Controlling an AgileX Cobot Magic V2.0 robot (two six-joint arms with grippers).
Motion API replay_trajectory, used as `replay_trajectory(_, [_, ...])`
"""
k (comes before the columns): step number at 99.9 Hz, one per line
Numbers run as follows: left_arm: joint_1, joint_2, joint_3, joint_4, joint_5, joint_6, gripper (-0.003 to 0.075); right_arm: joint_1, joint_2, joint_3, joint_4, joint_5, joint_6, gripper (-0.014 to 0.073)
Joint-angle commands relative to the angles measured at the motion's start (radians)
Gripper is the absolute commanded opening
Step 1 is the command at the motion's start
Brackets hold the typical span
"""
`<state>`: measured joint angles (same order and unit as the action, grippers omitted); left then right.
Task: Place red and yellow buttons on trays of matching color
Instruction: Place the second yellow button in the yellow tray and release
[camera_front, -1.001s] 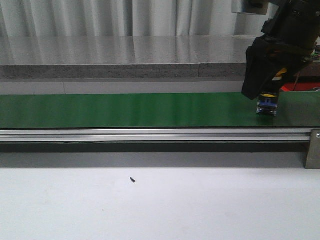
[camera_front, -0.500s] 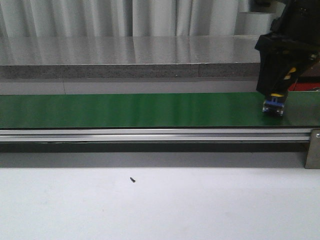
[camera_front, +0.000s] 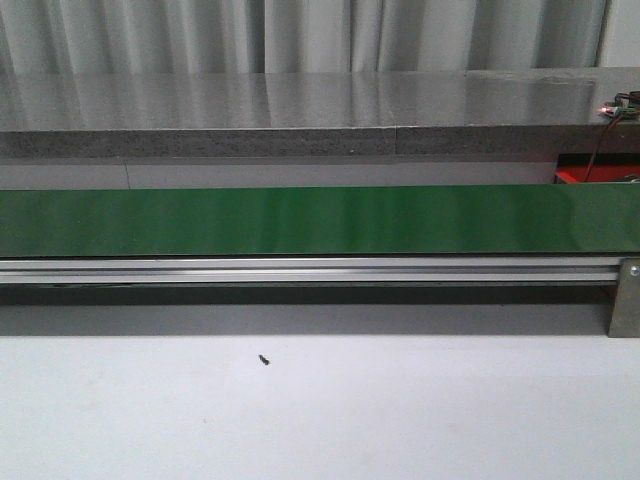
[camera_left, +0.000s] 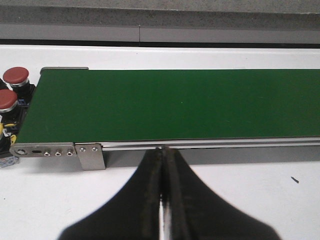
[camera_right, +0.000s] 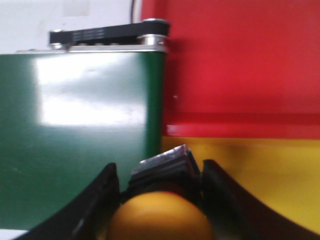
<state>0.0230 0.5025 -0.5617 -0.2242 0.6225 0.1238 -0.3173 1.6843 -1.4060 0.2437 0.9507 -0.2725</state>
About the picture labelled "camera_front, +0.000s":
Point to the grey pleated curtain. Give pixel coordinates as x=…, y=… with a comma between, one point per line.
x=134, y=37

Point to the aluminium conveyor side rail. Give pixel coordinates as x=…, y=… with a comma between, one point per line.
x=313, y=270

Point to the metal conveyor support bracket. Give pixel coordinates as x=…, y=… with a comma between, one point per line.
x=625, y=318

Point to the small circuit board red LED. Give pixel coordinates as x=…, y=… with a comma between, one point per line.
x=624, y=106

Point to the red plastic bin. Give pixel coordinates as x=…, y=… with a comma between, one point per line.
x=606, y=168

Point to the grey stone counter slab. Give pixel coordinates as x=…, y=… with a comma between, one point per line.
x=314, y=114

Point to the green conveyor belt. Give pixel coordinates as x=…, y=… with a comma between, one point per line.
x=571, y=219

